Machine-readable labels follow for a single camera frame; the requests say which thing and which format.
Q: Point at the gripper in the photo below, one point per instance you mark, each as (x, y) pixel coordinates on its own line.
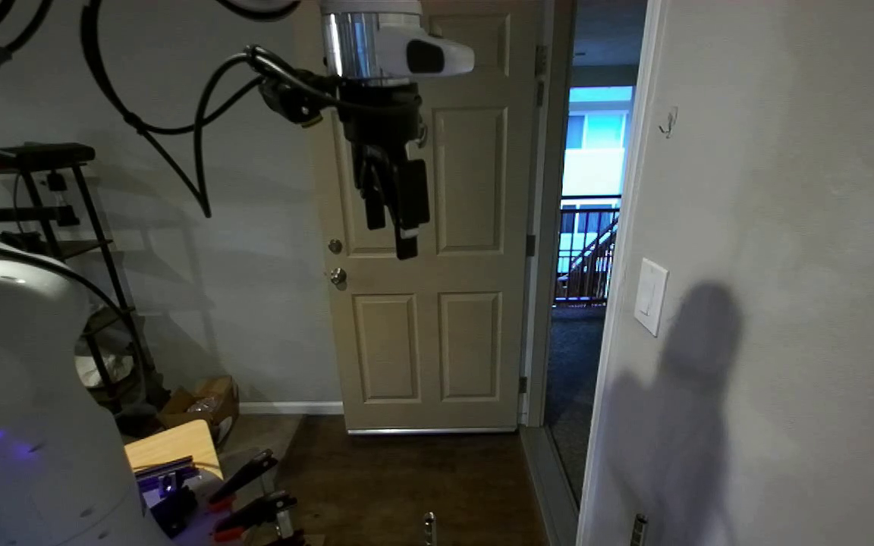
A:
(376, 114)

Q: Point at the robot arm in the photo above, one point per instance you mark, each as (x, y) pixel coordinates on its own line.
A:
(20, 394)

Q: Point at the silver deadbolt lock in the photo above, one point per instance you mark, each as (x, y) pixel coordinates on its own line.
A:
(335, 246)

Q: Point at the silver door knob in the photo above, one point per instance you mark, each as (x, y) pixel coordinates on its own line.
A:
(337, 277)

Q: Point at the beige panel door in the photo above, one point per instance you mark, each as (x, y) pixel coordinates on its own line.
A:
(467, 303)

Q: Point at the black balcony railing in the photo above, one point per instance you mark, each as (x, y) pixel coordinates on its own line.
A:
(589, 250)

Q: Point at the window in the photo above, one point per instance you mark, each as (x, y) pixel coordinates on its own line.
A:
(602, 130)

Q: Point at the cardboard box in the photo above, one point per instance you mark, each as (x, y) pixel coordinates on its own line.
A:
(205, 406)

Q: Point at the black clamp with orange tips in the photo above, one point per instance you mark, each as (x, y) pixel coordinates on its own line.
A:
(243, 474)
(259, 514)

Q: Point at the black metal shelf rack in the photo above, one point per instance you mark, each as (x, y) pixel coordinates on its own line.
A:
(65, 220)

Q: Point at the metal rod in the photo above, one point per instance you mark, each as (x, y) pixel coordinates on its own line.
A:
(429, 529)

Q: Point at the black box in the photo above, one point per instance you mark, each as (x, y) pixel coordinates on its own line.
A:
(46, 155)

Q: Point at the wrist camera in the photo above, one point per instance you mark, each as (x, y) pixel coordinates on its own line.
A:
(291, 97)

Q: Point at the white light switch plate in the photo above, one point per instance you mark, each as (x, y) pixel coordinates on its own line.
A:
(650, 296)

